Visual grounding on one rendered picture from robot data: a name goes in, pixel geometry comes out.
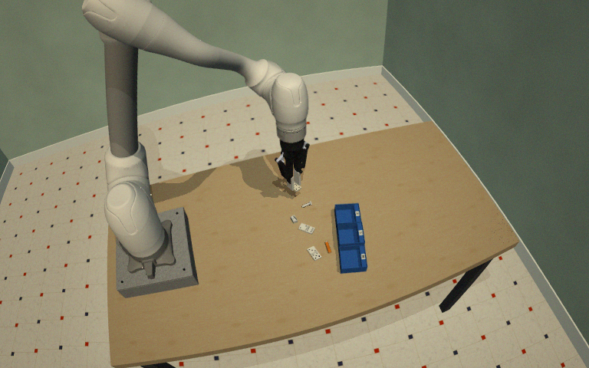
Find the white domino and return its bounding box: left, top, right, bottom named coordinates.
left=307, top=246, right=321, bottom=261
left=298, top=223, right=315, bottom=235

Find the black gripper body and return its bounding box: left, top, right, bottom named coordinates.
left=280, top=139, right=304, bottom=160

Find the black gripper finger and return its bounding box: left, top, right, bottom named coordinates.
left=294, top=142, right=310, bottom=185
left=275, top=153, right=295, bottom=190

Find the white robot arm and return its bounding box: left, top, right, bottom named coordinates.
left=82, top=0, right=308, bottom=279

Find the blue rack of labelled bins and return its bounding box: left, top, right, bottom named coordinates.
left=334, top=203, right=367, bottom=274

